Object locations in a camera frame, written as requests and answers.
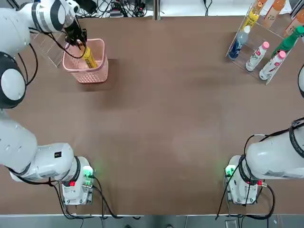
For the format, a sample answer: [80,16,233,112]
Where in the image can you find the clear acrylic drinks tray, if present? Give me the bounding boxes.
[225,2,304,86]

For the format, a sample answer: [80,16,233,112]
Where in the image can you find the black right base cable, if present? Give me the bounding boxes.
[215,163,276,219]

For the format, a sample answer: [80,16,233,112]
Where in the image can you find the aluminium frame post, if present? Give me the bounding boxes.
[153,0,162,21]

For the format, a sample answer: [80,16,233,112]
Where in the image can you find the black base cable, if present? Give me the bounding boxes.
[215,163,276,219]
[91,176,144,219]

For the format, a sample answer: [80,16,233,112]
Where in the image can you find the black left base cable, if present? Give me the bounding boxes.
[91,176,144,219]

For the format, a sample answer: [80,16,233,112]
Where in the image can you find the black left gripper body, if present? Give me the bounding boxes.
[63,19,83,45]

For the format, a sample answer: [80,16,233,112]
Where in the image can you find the green bottle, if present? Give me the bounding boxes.
[271,25,304,57]

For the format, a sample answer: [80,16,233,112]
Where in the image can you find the yellow drink bottle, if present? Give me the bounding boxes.
[242,0,268,31]
[77,40,98,69]

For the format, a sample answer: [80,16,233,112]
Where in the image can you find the blue bottle white cap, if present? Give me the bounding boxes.
[228,25,252,60]

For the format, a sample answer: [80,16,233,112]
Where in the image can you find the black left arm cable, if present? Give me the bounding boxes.
[4,26,95,219]

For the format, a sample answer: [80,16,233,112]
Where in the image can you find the pink plastic basket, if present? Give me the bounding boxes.
[62,38,109,84]

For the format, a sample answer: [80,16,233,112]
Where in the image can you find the white bottle pink cap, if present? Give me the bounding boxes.
[245,41,271,72]
[258,50,287,81]

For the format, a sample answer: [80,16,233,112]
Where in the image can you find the orange drink bottle white cap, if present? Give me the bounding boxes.
[284,9,304,36]
[262,0,287,28]

